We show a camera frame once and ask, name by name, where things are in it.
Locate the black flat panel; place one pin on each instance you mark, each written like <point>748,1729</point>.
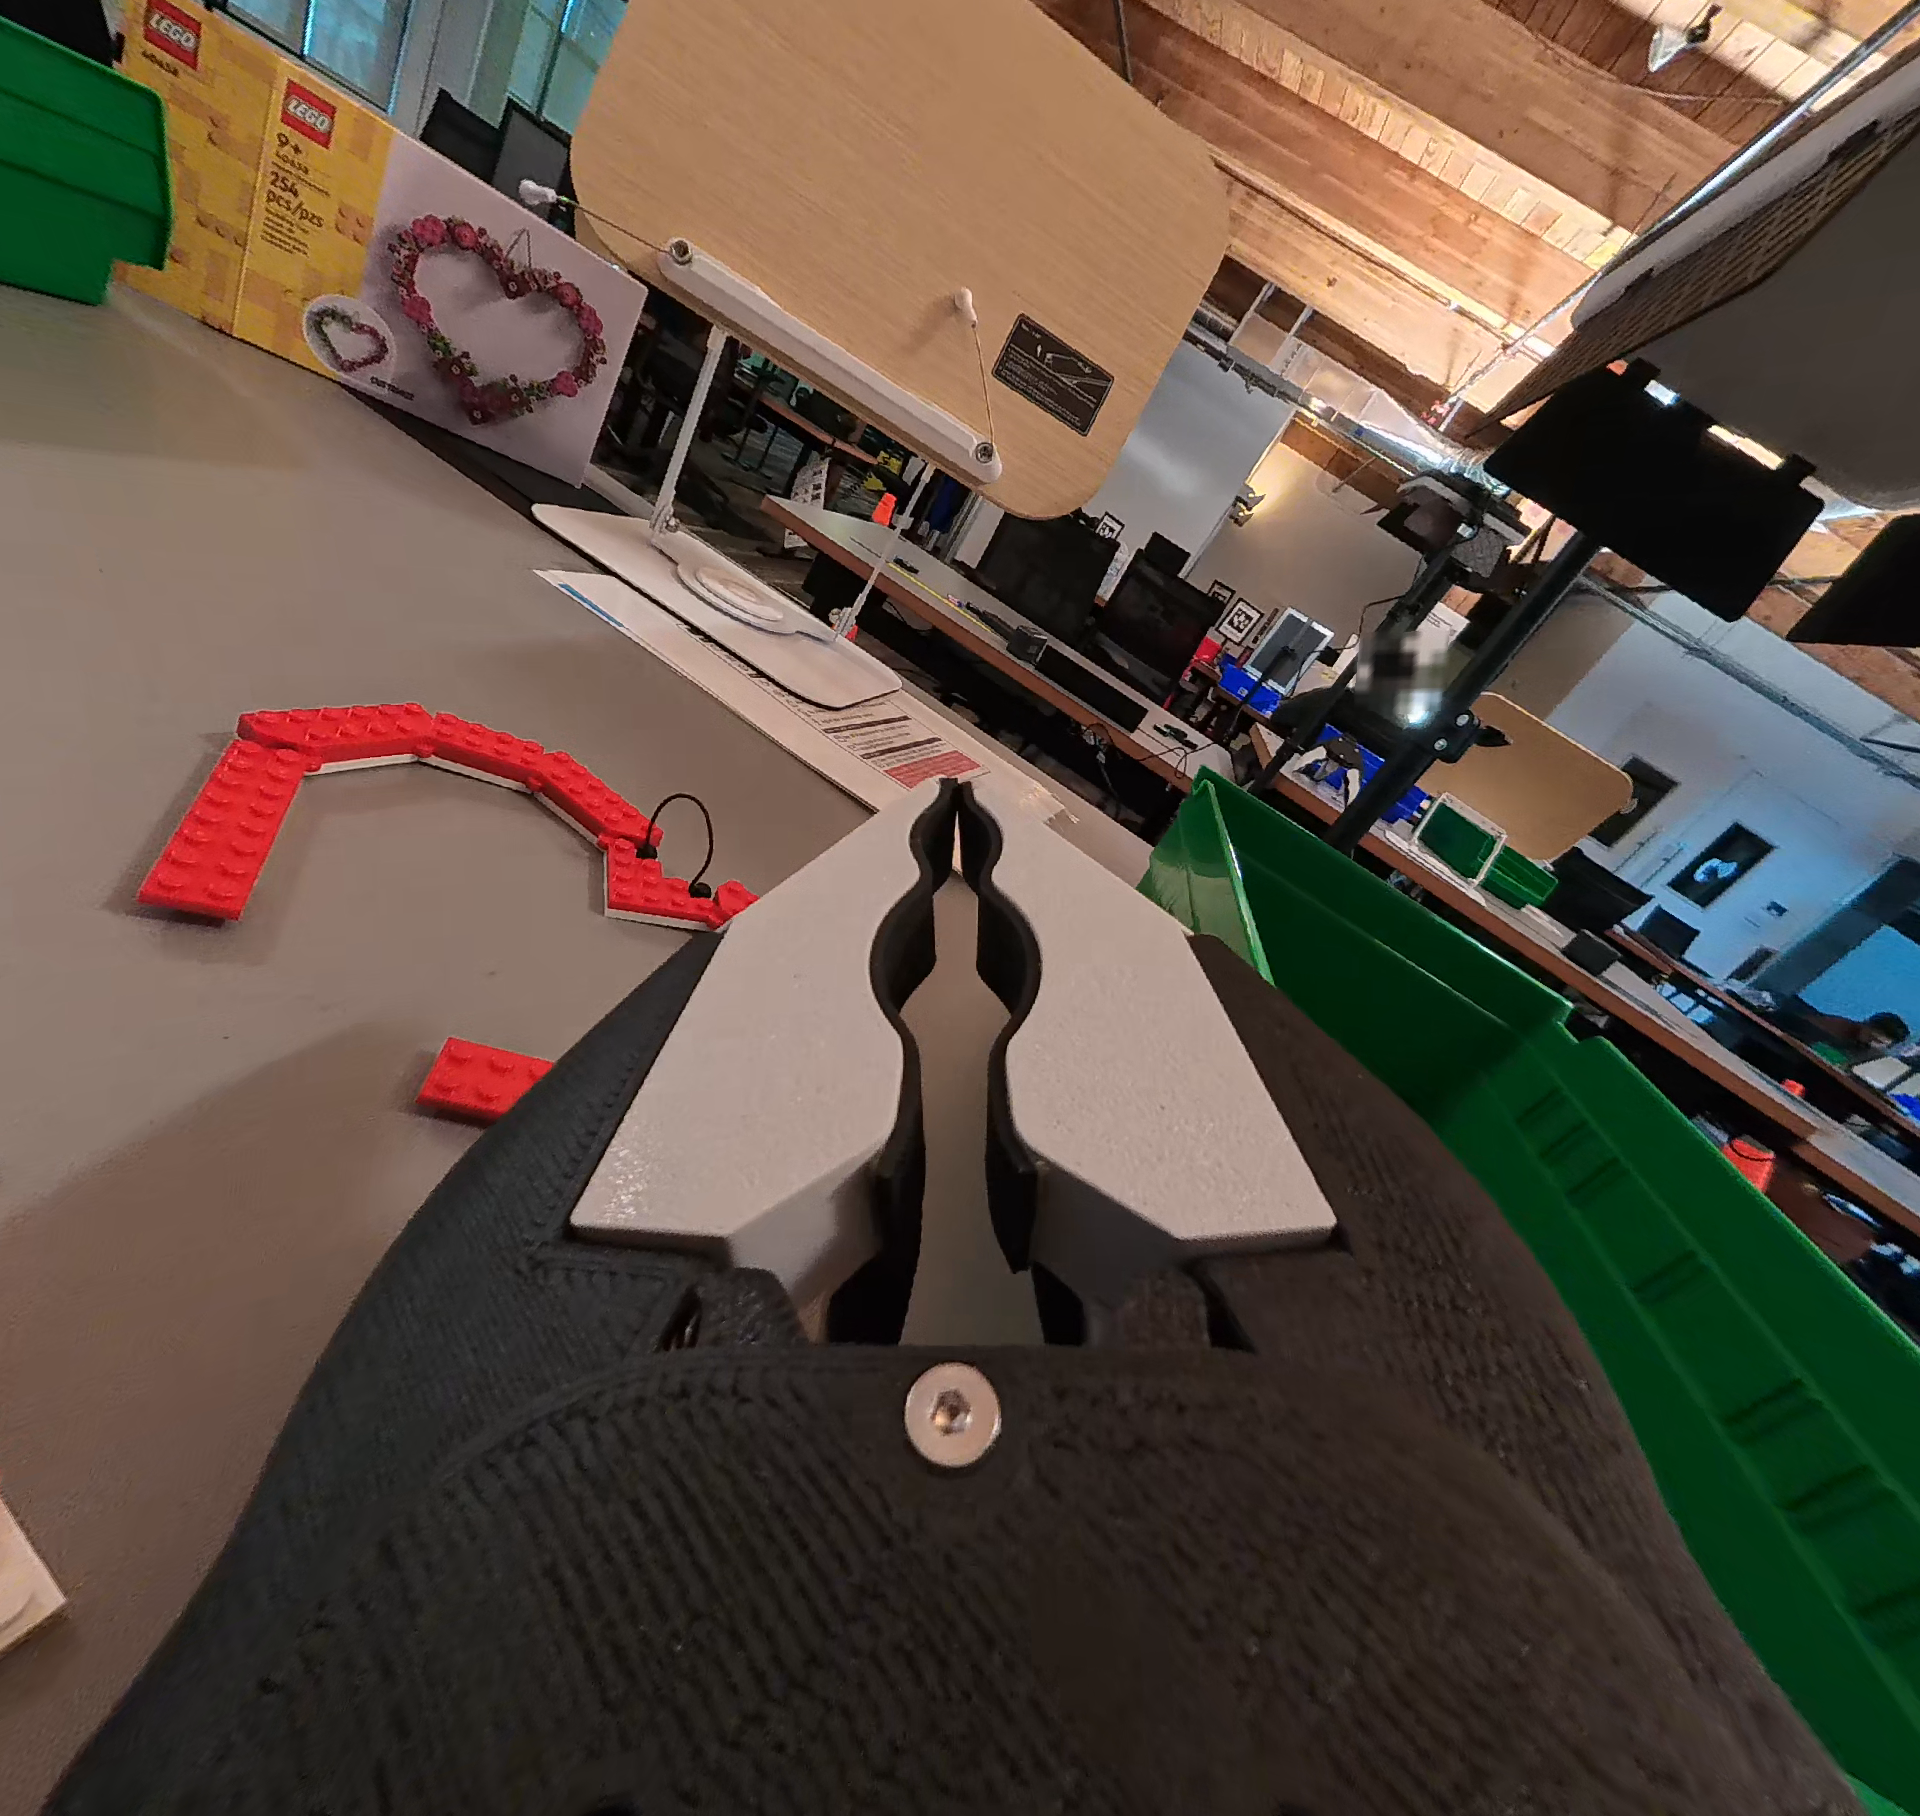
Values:
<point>1651,481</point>

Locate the black tripod pole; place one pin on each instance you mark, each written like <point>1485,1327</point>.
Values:
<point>1545,580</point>

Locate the small red lego plate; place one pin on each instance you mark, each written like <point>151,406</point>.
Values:
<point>474,1078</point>

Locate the white flat object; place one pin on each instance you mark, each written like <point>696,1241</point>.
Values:
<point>20,1575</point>

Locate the small green bin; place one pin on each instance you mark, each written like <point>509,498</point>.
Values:
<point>1477,856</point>

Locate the long wooden workbench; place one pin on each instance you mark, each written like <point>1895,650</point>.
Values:
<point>962,589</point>

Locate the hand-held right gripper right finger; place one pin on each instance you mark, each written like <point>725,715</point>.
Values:
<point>1155,1079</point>

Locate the yellow lego set box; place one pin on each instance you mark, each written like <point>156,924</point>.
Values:
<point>256,195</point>

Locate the white wood-edged board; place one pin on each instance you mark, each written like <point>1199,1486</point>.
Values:
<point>1801,316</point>

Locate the red lego heart frame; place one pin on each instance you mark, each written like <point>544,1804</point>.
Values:
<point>224,826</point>

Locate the dark flat panel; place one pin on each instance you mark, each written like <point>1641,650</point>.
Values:
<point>1869,586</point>

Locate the green plastic bin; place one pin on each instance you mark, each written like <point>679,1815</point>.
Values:
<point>1651,1247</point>
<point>77,183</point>

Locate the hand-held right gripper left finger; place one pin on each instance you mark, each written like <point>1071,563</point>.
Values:
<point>751,1079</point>

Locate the printed paper sheet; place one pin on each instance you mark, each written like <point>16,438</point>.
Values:
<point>887,735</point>

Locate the black lego loop piece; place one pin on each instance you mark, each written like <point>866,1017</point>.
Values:
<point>651,842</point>

